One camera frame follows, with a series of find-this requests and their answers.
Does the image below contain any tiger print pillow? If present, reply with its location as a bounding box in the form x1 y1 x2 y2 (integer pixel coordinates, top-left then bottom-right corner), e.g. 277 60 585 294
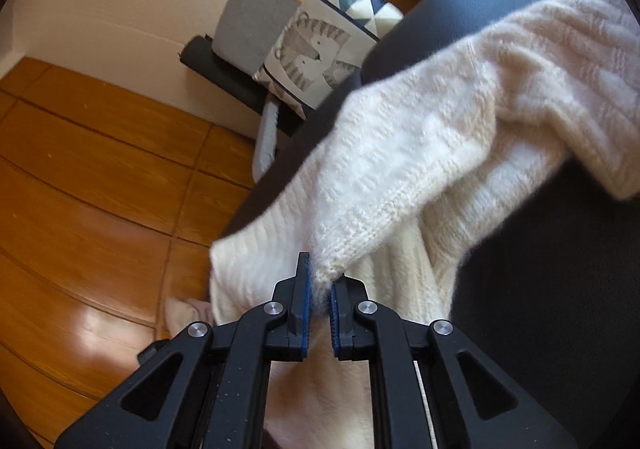
252 0 405 122

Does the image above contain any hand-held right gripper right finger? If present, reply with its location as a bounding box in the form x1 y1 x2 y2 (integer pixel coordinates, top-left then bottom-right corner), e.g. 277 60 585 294
327 277 581 449

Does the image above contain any black leather padded table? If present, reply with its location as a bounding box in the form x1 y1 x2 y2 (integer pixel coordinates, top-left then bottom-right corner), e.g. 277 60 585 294
220 0 640 449

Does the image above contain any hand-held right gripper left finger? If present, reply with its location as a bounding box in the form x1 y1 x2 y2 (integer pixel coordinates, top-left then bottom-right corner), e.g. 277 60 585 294
55 251 315 449

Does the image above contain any cream knitted sweater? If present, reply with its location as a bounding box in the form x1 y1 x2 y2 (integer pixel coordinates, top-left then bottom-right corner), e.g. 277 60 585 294
209 0 640 449

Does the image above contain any black rolled mat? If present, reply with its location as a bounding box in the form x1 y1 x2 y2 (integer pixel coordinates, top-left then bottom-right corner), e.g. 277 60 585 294
180 34 306 135

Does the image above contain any grey yellow blue sofa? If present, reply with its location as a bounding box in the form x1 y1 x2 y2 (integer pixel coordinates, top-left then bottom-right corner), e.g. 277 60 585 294
210 0 451 180

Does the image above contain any folded pale pink garment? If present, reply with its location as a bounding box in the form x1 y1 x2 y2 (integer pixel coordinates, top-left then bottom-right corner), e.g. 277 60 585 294
164 296 217 337

